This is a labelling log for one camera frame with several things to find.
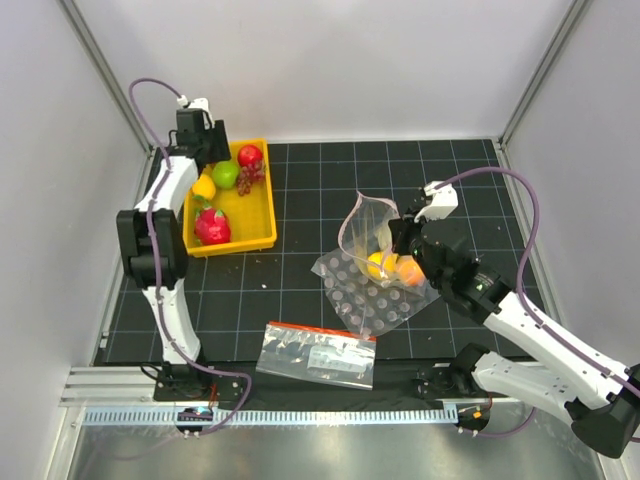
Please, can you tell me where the aluminium frame post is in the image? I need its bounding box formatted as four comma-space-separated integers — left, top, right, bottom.
498, 0, 592, 150
55, 0, 151, 154

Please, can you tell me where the black grid cutting mat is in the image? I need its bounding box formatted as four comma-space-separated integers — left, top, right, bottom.
94, 139, 528, 365

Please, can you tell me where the left aluminium frame post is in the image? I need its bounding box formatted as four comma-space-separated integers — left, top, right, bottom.
55, 0, 151, 154

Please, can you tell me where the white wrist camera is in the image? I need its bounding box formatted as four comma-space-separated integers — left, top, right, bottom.
176, 95, 212, 123
414, 181, 459, 223

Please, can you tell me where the right aluminium frame post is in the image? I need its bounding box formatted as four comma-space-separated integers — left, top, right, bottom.
498, 0, 592, 150

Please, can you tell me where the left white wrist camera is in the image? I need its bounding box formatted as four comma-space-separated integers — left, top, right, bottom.
176, 95, 212, 123

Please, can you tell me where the clear bag pink zipper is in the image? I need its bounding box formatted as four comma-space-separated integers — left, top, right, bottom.
312, 249, 439, 338

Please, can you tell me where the orange peach toy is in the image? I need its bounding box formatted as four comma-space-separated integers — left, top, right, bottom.
396, 257, 425, 287

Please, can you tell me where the red dragon fruit toy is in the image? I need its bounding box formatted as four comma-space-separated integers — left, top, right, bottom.
194, 202, 232, 246

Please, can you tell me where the yellow lemon toy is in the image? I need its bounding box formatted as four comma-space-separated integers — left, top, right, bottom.
191, 174, 216, 201

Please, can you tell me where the green lime toy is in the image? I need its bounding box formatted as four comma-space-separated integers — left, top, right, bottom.
211, 160, 240, 190

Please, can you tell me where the dark red grapes toy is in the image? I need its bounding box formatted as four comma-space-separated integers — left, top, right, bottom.
236, 160, 266, 196

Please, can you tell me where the pink polka dot zip bag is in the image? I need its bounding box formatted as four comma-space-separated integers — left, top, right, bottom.
338, 192, 428, 296

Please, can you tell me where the slotted white cable duct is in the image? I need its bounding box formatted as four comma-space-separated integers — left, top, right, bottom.
83, 404, 458, 428

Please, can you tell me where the yellow plastic tray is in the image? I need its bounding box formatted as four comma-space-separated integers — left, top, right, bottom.
182, 138, 278, 257

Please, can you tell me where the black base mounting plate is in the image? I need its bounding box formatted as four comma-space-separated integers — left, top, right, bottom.
140, 354, 487, 412

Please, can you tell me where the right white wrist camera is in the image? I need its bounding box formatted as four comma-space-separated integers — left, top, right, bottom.
414, 181, 459, 223

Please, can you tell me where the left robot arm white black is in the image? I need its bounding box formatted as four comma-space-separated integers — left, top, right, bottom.
116, 99, 231, 401

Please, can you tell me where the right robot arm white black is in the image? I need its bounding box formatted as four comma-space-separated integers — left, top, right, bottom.
388, 215, 639, 459

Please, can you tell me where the red apple toy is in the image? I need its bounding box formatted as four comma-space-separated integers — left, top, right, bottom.
237, 144, 263, 168

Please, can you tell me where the clear bag orange zipper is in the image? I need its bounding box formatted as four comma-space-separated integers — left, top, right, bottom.
256, 322, 376, 390

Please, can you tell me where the yellow mango toy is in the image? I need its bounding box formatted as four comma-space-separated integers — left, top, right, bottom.
366, 251, 398, 282

